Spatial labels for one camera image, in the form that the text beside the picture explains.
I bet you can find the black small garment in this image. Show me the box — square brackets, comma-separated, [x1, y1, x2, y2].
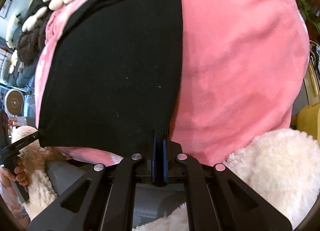
[39, 0, 183, 157]

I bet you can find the person left hand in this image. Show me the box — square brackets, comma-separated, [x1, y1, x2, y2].
[1, 156, 28, 195]

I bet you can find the cream fluffy sleeve left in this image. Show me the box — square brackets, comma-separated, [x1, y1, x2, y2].
[20, 140, 66, 220]

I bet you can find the cream fluffy sleeve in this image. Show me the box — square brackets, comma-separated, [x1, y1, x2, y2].
[133, 129, 319, 230]
[20, 140, 66, 220]

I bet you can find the round fan device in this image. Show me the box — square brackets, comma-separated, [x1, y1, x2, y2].
[4, 89, 24, 117]

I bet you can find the brown knitted pillow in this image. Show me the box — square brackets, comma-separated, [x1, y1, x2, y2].
[17, 19, 47, 66]

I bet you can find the cream fluffy sleeve right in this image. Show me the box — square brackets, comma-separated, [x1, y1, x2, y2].
[133, 129, 319, 230]

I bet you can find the pink butterfly bed blanket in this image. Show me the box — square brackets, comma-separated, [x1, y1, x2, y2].
[36, 0, 309, 165]

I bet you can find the yellow upholstered stool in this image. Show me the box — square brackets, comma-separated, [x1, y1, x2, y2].
[290, 103, 320, 143]

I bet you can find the framed wall picture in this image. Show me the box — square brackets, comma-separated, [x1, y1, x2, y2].
[0, 0, 11, 19]

